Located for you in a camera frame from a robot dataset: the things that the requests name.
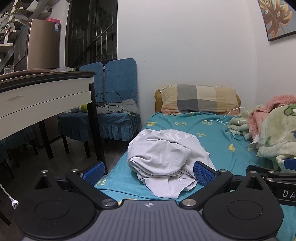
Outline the white t-shirt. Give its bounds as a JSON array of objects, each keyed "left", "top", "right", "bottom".
[{"left": 127, "top": 128, "right": 215, "bottom": 199}]

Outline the teal patterned bed sheet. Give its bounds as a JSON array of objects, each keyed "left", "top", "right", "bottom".
[{"left": 96, "top": 111, "right": 296, "bottom": 241}]

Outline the green cartoon fleece blanket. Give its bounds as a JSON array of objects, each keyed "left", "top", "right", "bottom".
[{"left": 257, "top": 104, "right": 296, "bottom": 172}]

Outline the light green folded cloth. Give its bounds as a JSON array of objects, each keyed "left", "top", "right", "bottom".
[{"left": 228, "top": 104, "right": 263, "bottom": 141}]

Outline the pink fleece blanket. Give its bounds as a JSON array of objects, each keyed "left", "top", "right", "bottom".
[{"left": 248, "top": 95, "right": 295, "bottom": 139}]

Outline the yellow green plush toy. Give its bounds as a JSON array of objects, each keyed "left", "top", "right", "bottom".
[{"left": 79, "top": 104, "right": 88, "bottom": 113}]

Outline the grey cloth on chair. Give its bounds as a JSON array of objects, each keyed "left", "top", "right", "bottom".
[{"left": 96, "top": 98, "right": 139, "bottom": 115}]

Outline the checkered pillow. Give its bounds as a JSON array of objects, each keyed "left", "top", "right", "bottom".
[{"left": 154, "top": 84, "right": 241, "bottom": 115}]

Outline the white dark-edged table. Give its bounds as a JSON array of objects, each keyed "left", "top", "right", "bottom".
[{"left": 1, "top": 70, "right": 105, "bottom": 162}]

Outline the drinking glass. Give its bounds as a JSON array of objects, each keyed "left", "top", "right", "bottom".
[{"left": 4, "top": 65, "right": 14, "bottom": 74}]

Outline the brown cardboard box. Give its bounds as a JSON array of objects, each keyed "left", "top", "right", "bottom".
[{"left": 14, "top": 19, "right": 61, "bottom": 71}]

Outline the framed leaf picture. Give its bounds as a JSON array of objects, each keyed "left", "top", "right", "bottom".
[{"left": 257, "top": 0, "right": 296, "bottom": 42}]

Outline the white charging cable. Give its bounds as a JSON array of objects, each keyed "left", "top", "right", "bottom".
[{"left": 204, "top": 106, "right": 250, "bottom": 140}]

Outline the black cable on chair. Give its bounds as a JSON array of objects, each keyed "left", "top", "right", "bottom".
[{"left": 94, "top": 91, "right": 125, "bottom": 113}]

